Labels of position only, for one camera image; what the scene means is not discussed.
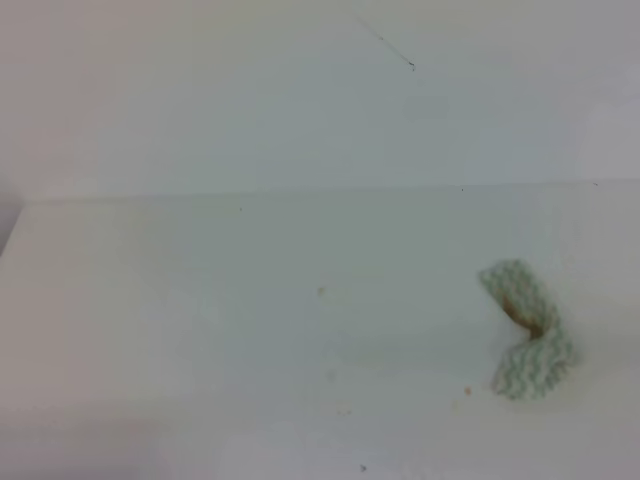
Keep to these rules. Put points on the green white striped rag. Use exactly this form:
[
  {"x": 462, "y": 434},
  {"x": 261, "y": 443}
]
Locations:
[{"x": 533, "y": 368}]

